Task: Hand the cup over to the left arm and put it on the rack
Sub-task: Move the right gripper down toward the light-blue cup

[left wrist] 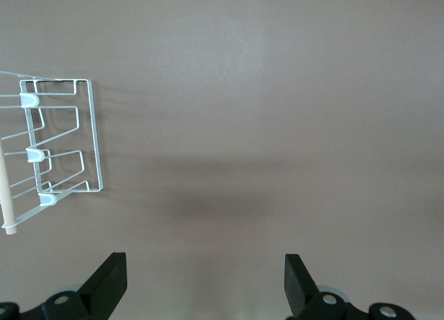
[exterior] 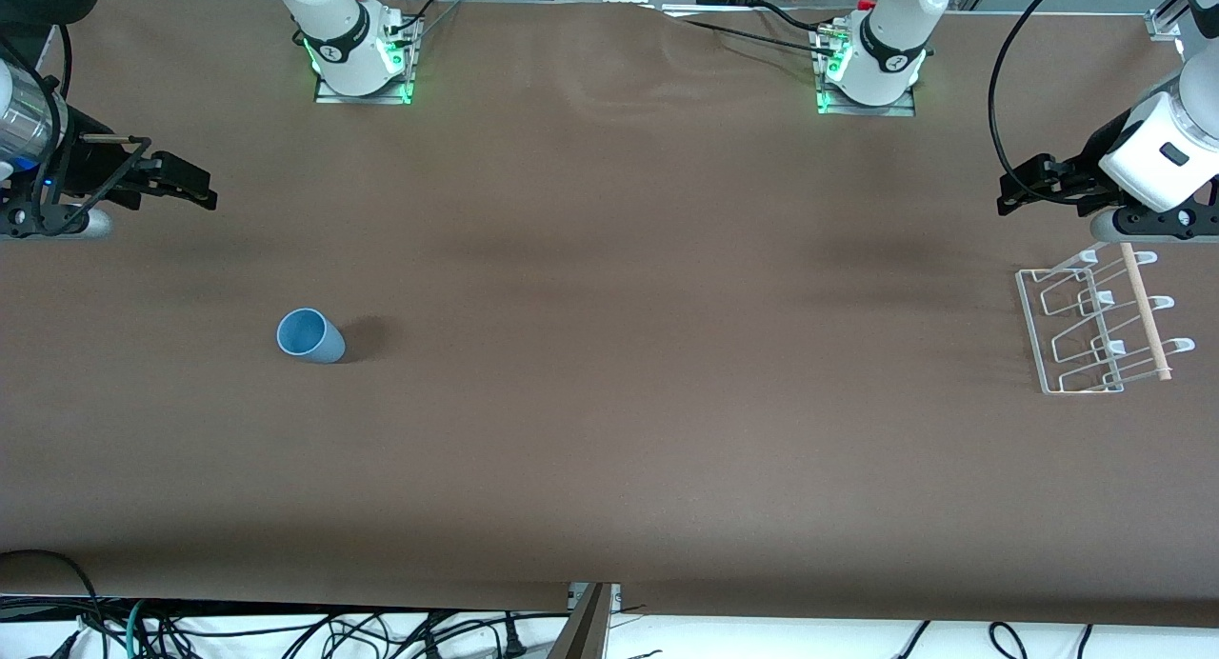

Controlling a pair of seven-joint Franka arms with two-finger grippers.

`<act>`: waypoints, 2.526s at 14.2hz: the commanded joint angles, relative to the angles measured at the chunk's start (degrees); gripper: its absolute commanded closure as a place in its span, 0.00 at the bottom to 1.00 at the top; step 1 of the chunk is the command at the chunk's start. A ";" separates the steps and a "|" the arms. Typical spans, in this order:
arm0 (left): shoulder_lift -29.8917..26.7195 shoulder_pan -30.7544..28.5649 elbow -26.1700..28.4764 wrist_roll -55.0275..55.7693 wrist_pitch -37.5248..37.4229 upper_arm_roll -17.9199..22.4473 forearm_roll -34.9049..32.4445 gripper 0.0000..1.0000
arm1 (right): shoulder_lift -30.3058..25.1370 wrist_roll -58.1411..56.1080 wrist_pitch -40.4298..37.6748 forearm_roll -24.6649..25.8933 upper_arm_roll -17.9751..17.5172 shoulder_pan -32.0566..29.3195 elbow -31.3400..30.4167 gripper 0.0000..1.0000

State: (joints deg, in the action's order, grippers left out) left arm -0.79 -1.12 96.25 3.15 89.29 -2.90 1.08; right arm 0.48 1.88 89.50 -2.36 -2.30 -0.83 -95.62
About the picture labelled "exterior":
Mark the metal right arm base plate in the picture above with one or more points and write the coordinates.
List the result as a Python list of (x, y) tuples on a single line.
[(371, 99)]

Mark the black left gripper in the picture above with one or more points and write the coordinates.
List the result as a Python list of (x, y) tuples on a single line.
[(1091, 157)]

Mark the grey table beam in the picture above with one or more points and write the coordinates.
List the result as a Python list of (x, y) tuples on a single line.
[(586, 630)]

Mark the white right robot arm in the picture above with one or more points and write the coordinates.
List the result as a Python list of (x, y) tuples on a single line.
[(333, 30)]

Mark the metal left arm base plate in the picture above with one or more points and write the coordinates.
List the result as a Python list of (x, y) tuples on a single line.
[(895, 110)]

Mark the brown table cover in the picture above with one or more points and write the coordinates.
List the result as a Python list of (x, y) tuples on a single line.
[(609, 354)]

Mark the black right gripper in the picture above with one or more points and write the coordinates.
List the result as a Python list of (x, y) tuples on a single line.
[(84, 164)]

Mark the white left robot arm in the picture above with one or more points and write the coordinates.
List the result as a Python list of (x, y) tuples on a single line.
[(886, 30)]

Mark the blue plastic cup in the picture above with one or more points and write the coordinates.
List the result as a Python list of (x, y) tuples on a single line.
[(319, 345)]

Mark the aluminium frame profile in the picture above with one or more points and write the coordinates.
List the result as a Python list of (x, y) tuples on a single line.
[(1167, 26)]

